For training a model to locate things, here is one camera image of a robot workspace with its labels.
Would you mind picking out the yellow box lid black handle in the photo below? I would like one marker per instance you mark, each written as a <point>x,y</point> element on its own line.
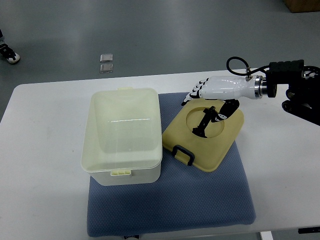
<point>203,131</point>

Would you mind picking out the black table control panel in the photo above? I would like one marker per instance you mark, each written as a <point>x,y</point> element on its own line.
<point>309,230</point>

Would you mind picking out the brown cardboard box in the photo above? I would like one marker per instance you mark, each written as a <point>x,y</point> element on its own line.
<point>303,6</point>

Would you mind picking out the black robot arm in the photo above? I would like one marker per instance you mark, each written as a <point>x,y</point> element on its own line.
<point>303,81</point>

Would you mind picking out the upper metal floor plate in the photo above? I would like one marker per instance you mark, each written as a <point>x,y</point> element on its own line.
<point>106,57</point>

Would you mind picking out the white storage box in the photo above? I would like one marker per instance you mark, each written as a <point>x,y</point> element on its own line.
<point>123,137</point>

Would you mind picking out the black white shoe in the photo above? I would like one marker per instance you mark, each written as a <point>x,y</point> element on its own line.
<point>9,54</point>

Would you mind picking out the blue padded mat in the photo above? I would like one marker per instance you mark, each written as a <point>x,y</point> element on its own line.
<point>183,198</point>

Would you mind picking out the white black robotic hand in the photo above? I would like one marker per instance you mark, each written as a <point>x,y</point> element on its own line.
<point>227,89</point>

